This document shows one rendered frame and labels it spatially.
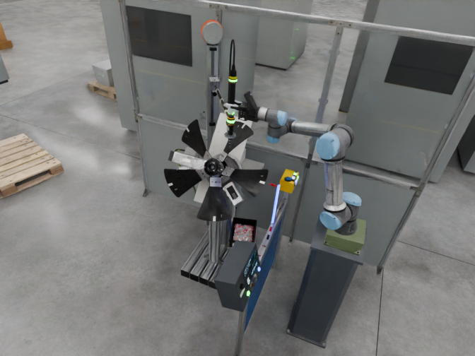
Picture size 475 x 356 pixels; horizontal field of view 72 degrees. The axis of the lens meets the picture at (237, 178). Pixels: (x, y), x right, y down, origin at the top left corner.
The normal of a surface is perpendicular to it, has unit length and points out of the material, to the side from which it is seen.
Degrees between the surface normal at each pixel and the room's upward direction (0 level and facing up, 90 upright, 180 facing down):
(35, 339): 0
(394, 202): 90
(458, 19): 90
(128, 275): 0
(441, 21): 90
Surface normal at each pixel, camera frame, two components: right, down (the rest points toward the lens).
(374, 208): -0.38, 0.54
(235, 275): -0.18, -0.84
